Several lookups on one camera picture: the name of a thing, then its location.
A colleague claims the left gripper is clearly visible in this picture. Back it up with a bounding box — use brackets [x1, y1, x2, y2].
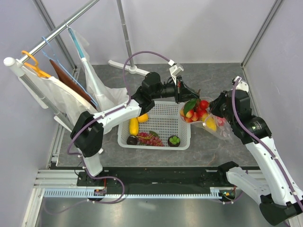
[151, 76, 199, 105]

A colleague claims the red lychee bunch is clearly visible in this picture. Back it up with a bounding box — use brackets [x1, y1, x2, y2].
[179, 98, 209, 123]

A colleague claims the clear zip top bag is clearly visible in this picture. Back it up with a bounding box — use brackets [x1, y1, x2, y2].
[179, 97, 234, 144]

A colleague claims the yellow mango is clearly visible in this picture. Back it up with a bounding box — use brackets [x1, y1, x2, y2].
[205, 116, 217, 131]
[129, 118, 139, 136]

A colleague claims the mangosteen with green calyx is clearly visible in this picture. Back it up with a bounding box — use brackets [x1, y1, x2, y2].
[168, 135, 180, 147]

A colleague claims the orange fruit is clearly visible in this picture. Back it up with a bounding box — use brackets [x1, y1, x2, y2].
[137, 113, 149, 123]

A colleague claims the purple grape bunch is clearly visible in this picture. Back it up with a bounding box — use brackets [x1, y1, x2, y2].
[137, 132, 164, 147]

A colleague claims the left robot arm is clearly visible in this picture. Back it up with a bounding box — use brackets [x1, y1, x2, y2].
[71, 72, 199, 186]

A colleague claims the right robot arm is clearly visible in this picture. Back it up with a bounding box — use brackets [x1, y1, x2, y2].
[210, 89, 303, 226]

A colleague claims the white garment bag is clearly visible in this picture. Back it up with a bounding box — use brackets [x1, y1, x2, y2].
[21, 66, 96, 131]

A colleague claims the white plastic basket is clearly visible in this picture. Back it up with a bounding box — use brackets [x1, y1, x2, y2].
[117, 101, 191, 150]

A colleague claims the rack pole with white foot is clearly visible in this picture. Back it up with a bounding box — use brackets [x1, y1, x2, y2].
[108, 0, 149, 76]

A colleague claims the dark mangosteen left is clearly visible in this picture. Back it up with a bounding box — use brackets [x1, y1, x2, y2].
[126, 135, 138, 146]

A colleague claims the clear plastic garment cover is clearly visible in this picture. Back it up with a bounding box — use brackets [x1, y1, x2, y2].
[70, 28, 131, 112]

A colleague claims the brown wooden hanger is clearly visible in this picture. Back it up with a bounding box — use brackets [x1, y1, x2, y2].
[49, 60, 96, 108]

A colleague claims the teal and white hanger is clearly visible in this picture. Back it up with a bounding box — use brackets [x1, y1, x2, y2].
[68, 27, 98, 102]

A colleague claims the orange hanger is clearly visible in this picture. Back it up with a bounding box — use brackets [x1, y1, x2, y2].
[21, 50, 51, 79]

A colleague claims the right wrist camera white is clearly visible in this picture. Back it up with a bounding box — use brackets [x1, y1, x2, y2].
[232, 76, 249, 92]

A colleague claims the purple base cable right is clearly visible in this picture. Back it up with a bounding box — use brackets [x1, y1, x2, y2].
[212, 182, 247, 205]

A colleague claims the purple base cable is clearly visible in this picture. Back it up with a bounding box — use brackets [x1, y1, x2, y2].
[43, 165, 125, 215]
[212, 182, 247, 205]

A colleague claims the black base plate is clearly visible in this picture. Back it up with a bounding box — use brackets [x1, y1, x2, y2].
[76, 166, 260, 198]

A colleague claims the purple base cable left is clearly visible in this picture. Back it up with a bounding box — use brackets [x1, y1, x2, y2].
[43, 165, 125, 215]

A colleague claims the light blue cable duct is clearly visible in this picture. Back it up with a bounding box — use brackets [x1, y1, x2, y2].
[44, 188, 227, 199]

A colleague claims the blue wire hanger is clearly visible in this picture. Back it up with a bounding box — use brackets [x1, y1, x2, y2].
[42, 37, 97, 106]

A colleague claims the silver clothes rack rail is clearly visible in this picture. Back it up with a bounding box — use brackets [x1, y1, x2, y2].
[33, 0, 98, 69]

